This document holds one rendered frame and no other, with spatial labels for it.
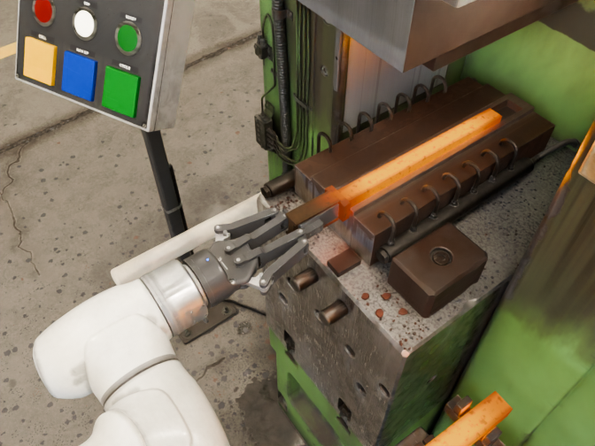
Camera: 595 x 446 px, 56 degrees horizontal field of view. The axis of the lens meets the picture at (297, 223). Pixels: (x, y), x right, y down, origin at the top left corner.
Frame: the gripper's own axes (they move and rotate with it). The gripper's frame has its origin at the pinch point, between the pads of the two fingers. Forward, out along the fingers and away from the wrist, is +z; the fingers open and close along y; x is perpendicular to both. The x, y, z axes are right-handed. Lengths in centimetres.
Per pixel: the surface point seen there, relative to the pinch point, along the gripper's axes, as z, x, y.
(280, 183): 2.8, -6.0, -13.2
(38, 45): -18, 4, -63
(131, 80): -8.6, 3.4, -42.1
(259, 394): -5, -100, -20
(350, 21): 5.9, 28.6, -1.4
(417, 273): 6.3, -2.4, 15.7
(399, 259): 5.9, -2.3, 12.4
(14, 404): -66, -99, -61
